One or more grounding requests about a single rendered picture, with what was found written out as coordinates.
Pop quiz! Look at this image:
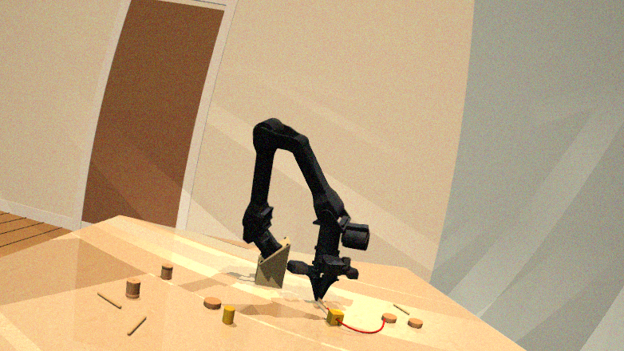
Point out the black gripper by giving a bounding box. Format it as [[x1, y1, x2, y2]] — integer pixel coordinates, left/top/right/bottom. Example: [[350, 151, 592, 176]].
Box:
[[286, 243, 359, 302]]

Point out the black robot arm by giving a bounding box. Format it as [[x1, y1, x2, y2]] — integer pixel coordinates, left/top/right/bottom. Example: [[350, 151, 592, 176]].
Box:
[[242, 118, 369, 276]]

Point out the yellow cylinder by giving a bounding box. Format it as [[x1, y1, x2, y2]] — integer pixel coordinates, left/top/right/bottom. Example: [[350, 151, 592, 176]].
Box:
[[222, 306, 235, 325]]

